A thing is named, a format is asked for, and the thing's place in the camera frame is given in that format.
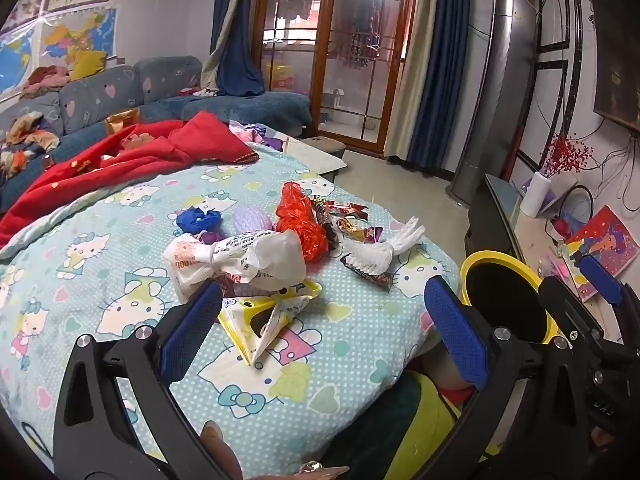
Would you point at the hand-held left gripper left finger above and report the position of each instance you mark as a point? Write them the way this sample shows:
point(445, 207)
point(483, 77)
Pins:
point(187, 332)

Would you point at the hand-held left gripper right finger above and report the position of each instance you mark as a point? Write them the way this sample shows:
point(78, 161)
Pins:
point(457, 330)

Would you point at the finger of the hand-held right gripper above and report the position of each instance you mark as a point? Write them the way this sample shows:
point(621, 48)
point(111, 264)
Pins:
point(600, 277)
point(565, 305)

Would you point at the yellow snack bag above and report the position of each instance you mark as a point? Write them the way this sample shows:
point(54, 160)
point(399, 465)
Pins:
point(240, 322)

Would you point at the yellow rimmed black bin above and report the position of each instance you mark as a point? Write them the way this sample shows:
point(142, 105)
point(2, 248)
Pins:
point(500, 295)

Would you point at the brown snack wrapper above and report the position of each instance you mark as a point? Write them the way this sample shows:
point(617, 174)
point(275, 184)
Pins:
point(380, 279)

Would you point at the dark purple shiny wrapper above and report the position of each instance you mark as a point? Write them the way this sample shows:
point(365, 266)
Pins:
point(210, 237)

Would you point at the white printed plastic bag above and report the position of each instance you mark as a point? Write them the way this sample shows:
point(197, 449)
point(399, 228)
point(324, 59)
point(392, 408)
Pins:
point(272, 260)

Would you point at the blue plastic wrapper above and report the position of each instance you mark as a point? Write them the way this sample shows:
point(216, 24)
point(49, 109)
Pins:
point(192, 220)

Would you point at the purple candy wrapper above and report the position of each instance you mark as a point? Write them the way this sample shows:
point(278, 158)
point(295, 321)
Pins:
point(374, 235)

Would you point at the gold candy wrapper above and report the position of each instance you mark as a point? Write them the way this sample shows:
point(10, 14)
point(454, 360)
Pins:
point(352, 229)

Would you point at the red plastic bag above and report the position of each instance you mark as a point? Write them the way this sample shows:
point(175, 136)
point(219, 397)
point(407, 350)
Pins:
point(300, 222)

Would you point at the dark snack wrapper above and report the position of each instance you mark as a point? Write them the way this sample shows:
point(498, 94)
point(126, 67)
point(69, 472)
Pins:
point(330, 235)

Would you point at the red candy wrapper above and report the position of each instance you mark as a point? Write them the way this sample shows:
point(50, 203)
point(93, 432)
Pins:
point(345, 209)

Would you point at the person's left hand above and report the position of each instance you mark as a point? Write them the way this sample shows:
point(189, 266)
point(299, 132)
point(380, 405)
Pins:
point(225, 455)

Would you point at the colourful figure painting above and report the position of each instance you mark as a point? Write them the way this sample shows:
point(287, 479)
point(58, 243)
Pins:
point(607, 240)

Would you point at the pink craft sheet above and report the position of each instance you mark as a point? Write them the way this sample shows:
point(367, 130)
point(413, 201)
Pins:
point(552, 265)

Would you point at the beige red printed cloth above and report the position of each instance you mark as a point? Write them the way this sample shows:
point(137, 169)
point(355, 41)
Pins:
point(445, 370)

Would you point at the cartoon cat printed blanket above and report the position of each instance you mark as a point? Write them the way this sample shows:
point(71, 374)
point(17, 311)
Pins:
point(125, 270)

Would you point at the white ribbed vase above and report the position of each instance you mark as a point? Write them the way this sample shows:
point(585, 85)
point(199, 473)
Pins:
point(534, 195)

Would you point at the yellow green fleece cloth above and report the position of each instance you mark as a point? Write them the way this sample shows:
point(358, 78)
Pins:
point(415, 430)

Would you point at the dark television cabinet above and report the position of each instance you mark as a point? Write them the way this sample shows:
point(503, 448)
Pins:
point(492, 215)

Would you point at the red blanket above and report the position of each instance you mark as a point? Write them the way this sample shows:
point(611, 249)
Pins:
point(200, 142)

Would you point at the pink purple plastic bags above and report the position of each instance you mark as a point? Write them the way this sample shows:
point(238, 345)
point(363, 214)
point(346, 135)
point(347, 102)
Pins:
point(255, 135)

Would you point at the white topped coffee table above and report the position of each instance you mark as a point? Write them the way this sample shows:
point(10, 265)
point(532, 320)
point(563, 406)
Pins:
point(315, 160)

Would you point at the grey tower air conditioner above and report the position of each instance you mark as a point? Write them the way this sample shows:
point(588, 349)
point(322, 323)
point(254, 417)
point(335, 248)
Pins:
point(500, 85)

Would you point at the gold box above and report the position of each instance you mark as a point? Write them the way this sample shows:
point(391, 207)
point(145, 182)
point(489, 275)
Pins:
point(122, 119)

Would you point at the grey padded stool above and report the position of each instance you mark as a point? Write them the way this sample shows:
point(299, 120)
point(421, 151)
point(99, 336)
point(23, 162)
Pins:
point(325, 144)

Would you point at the blue beige curtain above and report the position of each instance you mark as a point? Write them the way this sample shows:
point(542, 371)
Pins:
point(235, 50)
point(435, 85)

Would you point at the blue heart patterned sofa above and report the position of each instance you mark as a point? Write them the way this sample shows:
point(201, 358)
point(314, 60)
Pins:
point(100, 95)

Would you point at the colourful patterned cloth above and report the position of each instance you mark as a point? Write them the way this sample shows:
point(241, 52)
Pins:
point(25, 135)

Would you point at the yellow box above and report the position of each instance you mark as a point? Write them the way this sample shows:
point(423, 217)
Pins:
point(281, 77)

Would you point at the yellow pillow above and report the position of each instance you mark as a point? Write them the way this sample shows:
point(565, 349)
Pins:
point(89, 65)

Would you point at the pink red clothes pile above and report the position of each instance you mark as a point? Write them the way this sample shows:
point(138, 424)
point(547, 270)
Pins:
point(45, 80)

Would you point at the wooden framed glass door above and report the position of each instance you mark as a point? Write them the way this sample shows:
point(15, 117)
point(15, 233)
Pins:
point(340, 60)

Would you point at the wall television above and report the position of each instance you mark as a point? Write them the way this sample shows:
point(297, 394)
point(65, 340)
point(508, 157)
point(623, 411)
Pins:
point(617, 50)

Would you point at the colourful wall map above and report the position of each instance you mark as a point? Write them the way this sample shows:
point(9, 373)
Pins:
point(75, 35)

